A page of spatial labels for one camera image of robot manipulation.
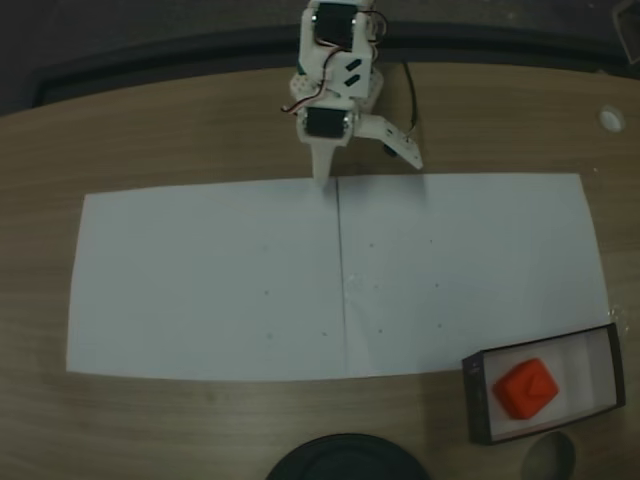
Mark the black cable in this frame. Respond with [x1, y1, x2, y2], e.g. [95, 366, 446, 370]
[402, 61, 421, 135]

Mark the large black round object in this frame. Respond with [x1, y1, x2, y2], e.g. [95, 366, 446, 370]
[264, 433, 431, 480]

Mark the red black servo wire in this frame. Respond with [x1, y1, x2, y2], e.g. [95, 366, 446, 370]
[279, 47, 347, 115]

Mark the small black round object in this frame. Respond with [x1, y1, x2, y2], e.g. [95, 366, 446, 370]
[520, 431, 577, 480]

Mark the small white round cap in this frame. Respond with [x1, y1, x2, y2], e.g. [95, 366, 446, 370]
[599, 105, 625, 134]

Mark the white perforated base plate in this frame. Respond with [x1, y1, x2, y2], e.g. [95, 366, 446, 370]
[289, 72, 322, 105]

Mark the dark framed object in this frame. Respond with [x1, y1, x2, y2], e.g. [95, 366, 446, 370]
[612, 0, 640, 66]

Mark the brown box white inside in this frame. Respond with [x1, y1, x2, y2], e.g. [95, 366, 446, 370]
[462, 323, 627, 445]

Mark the white paper sheet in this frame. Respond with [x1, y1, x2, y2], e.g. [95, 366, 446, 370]
[336, 172, 612, 379]
[66, 177, 348, 384]

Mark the orange square block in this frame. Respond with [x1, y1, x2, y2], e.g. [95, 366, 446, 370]
[493, 357, 560, 420]

